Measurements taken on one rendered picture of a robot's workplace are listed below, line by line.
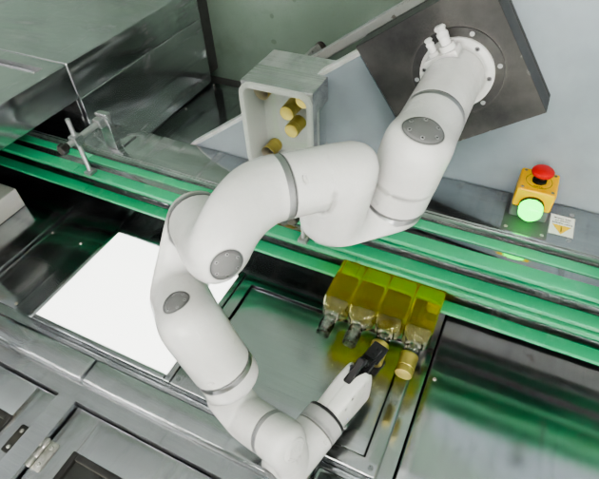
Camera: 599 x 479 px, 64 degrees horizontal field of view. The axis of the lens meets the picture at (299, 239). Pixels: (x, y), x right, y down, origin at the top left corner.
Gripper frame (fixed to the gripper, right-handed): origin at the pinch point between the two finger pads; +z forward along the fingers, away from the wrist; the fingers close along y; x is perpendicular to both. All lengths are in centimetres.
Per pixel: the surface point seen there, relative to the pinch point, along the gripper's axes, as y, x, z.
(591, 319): 6.9, -27.9, 28.8
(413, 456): -15.9, -14.0, -4.7
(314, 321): -13.1, 20.0, 5.8
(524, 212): 19.6, -9.0, 33.4
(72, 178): -6, 104, -5
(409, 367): 1.5, -6.2, 1.8
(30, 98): 17, 112, -3
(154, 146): 4, 84, 13
